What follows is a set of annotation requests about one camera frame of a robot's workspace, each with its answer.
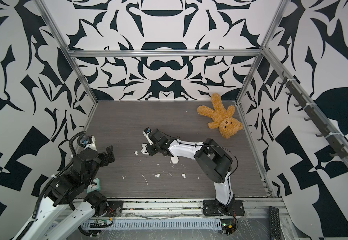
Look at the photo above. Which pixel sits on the brown teddy bear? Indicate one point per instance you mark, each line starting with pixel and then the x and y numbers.
pixel 222 118

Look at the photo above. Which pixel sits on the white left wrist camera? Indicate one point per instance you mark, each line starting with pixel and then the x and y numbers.
pixel 88 142

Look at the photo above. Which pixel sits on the teal white small object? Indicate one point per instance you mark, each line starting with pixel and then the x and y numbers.
pixel 94 186

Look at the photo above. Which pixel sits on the green circuit board right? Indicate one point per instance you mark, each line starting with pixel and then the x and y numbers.
pixel 229 226

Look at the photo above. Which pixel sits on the white earbud charging case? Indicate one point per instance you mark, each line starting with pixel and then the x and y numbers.
pixel 144 149

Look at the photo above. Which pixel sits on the aluminium mounting rail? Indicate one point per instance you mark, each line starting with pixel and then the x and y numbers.
pixel 175 208

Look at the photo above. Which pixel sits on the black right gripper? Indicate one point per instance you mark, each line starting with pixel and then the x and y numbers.
pixel 149 149

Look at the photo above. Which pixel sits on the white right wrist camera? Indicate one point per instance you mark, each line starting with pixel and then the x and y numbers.
pixel 147 131

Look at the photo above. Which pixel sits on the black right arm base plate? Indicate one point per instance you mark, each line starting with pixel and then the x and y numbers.
pixel 213 208

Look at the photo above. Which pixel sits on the green circuit board left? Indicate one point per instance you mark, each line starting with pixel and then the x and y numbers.
pixel 101 223

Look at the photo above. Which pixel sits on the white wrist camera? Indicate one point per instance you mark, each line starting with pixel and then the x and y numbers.
pixel 147 131
pixel 88 142

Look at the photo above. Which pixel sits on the black remote control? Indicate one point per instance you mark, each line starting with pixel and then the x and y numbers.
pixel 274 223

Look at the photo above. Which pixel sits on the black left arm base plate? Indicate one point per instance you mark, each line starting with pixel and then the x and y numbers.
pixel 114 207

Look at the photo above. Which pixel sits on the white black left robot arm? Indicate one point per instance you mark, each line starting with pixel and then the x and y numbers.
pixel 54 216

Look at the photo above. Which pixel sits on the white slotted cable duct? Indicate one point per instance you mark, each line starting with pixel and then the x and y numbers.
pixel 157 224

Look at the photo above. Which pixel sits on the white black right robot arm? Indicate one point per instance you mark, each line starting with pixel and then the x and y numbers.
pixel 213 159

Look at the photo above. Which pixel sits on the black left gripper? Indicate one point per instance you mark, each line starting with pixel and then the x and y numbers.
pixel 104 159

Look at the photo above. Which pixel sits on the green circuit board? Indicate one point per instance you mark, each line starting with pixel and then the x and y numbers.
pixel 101 223
pixel 229 226

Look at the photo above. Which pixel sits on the black wall hook rack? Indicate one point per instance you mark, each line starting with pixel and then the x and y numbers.
pixel 326 130

